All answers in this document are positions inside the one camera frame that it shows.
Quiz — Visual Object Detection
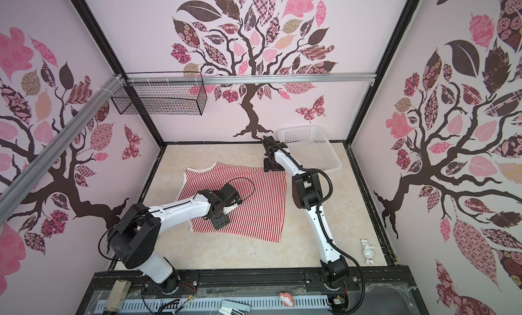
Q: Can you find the red white striped tank top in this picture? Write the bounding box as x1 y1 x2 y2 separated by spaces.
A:
178 162 287 243

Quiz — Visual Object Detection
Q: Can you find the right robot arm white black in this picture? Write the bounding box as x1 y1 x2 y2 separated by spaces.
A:
263 141 349 289

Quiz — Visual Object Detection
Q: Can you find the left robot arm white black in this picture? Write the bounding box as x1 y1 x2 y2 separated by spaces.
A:
107 184 241 294

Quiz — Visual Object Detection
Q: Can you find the white plastic laundry basket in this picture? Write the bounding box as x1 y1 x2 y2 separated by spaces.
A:
277 125 343 174

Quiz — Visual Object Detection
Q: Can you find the red white small toy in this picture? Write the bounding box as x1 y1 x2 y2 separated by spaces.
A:
279 292 295 308

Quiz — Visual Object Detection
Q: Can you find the beige box on base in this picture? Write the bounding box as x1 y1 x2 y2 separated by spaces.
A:
102 280 132 315

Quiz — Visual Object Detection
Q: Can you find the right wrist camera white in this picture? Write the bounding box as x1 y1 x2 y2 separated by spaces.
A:
262 136 287 158

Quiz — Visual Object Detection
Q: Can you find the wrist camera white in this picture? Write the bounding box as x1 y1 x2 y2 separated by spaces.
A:
262 136 287 158
217 183 242 214

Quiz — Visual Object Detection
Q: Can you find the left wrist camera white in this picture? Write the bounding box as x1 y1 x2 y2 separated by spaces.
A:
217 183 242 214

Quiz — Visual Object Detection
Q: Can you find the black corrugated cable conduit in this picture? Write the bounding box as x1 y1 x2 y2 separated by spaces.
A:
301 167 364 315

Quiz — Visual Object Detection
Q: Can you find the thin black camera cable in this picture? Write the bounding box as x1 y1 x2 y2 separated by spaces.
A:
226 176 256 204

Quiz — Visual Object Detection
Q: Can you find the white device on duct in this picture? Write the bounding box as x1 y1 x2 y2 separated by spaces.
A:
218 300 251 315

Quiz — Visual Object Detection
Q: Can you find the black wire mesh basket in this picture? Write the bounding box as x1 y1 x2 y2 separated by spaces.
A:
111 70 207 116

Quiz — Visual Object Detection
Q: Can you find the white slotted cable duct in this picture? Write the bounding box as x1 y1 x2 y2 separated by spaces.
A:
118 295 330 314

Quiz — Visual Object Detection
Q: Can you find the aluminium rail back wall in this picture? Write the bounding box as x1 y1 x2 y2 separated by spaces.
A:
126 73 377 85

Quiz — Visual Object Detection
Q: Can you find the aluminium rail wall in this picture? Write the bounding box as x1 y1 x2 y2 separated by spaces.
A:
1 74 126 223
126 73 377 85

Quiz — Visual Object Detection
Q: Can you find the aluminium rail left wall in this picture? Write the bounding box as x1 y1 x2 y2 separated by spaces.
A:
1 74 126 223

